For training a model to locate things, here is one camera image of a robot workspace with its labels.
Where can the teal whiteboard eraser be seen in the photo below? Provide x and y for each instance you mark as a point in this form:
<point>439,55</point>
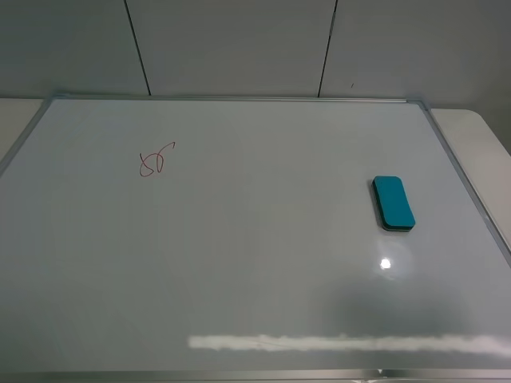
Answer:
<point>393,206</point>

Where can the white board with aluminium frame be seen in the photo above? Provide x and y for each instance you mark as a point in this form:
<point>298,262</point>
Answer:
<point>257,254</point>

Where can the red marker scribble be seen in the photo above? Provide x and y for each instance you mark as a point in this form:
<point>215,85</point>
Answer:
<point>154,162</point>

